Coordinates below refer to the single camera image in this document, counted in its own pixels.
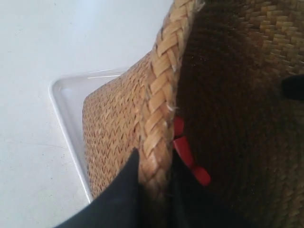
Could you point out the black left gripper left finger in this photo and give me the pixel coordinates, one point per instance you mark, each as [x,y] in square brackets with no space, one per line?
[118,206]

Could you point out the brown woven wicker basket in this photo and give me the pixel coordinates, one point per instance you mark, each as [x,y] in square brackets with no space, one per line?
[218,64]

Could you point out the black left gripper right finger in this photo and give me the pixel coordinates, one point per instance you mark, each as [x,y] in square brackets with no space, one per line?
[192,206]

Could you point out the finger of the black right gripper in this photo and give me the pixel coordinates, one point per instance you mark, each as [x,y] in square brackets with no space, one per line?
[293,87]

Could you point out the white square plastic tray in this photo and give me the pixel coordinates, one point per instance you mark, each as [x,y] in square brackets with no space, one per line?
[67,94]

